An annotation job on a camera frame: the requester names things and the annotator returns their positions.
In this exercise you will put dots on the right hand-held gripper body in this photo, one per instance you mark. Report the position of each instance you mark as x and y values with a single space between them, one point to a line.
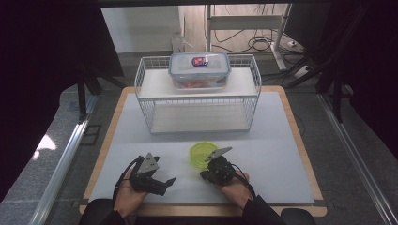
220 168

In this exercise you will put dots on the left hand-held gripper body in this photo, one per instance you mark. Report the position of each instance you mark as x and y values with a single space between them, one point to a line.
145 175

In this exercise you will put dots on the round green lidded container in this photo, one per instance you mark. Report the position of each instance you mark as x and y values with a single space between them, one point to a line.
200 153

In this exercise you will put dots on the clear rectangular blue-lidded container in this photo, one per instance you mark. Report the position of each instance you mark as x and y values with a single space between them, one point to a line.
199 70

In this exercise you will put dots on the person's right hand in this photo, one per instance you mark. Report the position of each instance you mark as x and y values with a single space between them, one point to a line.
236 190

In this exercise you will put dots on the person's left hand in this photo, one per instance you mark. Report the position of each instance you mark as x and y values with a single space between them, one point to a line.
128 197

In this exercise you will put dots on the light grey table mat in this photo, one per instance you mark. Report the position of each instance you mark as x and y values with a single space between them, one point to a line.
203 137

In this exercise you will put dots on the black metal stand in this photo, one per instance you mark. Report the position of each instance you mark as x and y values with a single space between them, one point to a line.
336 81
86 87

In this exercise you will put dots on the white power strip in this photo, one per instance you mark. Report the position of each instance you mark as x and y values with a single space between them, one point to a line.
302 72

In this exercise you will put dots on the clear plastic bottle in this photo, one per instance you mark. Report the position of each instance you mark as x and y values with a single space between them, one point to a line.
179 42

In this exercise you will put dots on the dark curtain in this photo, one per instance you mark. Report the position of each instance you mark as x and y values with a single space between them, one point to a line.
43 78
372 68

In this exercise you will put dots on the aluminium rail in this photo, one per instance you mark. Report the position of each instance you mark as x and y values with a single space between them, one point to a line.
356 159
59 168

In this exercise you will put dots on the white metal desk frame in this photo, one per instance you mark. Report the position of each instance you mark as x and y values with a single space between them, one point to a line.
244 23

